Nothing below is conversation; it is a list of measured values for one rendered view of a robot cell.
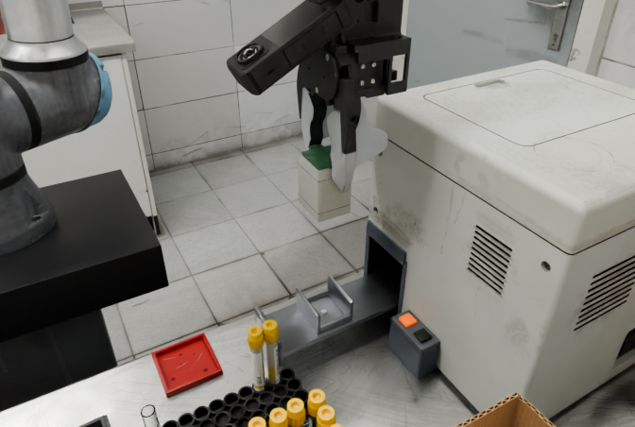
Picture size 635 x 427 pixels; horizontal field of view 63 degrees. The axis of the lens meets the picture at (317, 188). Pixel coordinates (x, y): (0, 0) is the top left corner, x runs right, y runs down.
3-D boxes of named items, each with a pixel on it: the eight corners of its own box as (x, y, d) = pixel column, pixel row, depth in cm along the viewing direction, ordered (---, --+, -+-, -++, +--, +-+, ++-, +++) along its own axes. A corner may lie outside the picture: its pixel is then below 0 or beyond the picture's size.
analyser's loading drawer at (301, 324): (387, 277, 74) (390, 248, 71) (417, 305, 69) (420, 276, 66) (256, 330, 65) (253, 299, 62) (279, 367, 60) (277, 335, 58)
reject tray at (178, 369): (204, 336, 67) (203, 332, 66) (223, 374, 62) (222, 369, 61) (151, 356, 64) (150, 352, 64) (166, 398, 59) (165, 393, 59)
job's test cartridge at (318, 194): (329, 193, 59) (330, 144, 56) (351, 213, 56) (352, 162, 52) (298, 201, 58) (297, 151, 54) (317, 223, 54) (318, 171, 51)
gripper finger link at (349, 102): (365, 154, 48) (358, 58, 45) (351, 158, 47) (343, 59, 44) (339, 145, 52) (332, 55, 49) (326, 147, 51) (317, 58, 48)
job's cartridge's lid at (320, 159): (330, 145, 56) (330, 140, 56) (352, 163, 52) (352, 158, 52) (298, 152, 54) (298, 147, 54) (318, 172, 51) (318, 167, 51)
